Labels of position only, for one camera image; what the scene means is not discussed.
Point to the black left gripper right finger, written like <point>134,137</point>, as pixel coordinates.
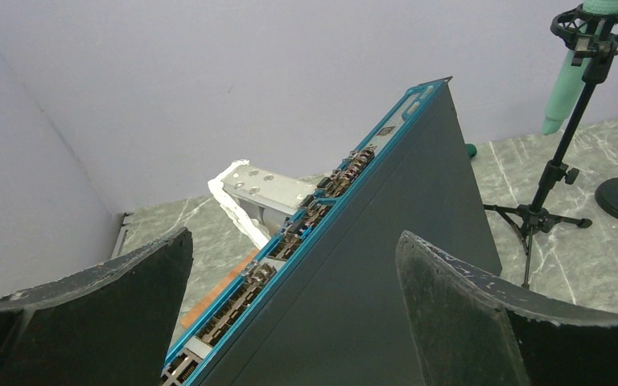
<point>470,327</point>

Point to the black tripod microphone stand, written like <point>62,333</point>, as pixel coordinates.
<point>594,40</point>

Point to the green microphone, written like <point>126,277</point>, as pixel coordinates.
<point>569,84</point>

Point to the white metal bracket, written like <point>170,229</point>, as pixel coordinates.
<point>258,202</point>

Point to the wooden board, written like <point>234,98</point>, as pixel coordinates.
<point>192,315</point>

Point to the dark blue-edged network switch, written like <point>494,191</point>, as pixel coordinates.
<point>321,303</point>

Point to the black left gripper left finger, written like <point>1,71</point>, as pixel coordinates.
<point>110,324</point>

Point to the green handled screwdriver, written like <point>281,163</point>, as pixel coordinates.
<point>471,150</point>

